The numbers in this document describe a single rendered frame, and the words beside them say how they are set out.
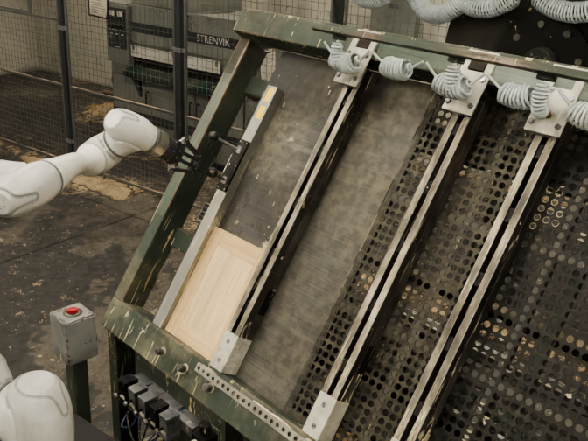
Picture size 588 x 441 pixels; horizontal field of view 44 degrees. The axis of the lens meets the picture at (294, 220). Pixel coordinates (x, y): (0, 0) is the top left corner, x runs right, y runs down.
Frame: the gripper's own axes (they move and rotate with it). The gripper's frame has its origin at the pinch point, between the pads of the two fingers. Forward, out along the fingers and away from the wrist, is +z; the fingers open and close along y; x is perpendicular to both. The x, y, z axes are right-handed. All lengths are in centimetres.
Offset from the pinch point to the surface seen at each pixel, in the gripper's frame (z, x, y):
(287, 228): 9.1, 38.7, 6.7
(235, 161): 11.4, 0.9, -7.5
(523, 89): -5, 102, -49
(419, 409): 10, 106, 35
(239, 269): 14.7, 22.4, 26.0
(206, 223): 12.4, 0.1, 17.0
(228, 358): 9, 40, 52
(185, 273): 12.3, 1.6, 36.1
